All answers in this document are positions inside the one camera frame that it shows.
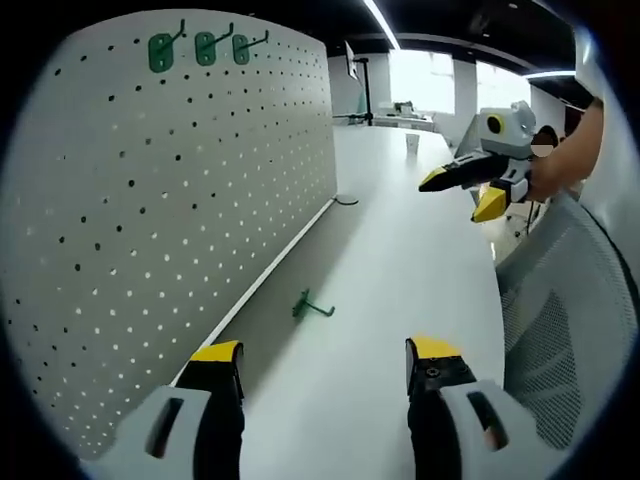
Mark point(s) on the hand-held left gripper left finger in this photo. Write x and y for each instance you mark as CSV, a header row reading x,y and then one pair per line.
x,y
220,415

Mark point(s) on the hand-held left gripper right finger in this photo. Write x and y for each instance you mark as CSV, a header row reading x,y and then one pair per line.
x,y
440,380

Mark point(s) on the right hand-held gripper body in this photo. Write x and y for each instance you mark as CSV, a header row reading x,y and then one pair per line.
x,y
505,142

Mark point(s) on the green hook assembly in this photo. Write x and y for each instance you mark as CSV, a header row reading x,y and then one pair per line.
x,y
205,50
300,305
161,55
241,50

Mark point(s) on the white perforated mounting plate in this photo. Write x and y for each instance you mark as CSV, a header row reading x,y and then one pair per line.
x,y
150,200

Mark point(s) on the person's right hand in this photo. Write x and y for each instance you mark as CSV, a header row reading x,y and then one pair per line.
x,y
547,175

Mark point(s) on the white paper cup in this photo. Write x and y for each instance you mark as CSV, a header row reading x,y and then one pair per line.
x,y
412,142

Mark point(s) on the person's white shirt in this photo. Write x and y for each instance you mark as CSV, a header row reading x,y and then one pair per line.
x,y
585,60

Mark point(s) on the black tripod stand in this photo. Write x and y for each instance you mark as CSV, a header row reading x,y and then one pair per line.
x,y
367,95

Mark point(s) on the grey mesh office chair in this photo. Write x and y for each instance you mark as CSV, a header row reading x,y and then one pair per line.
x,y
565,325

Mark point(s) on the ceiling strip light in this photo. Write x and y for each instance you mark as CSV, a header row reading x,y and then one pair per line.
x,y
385,27

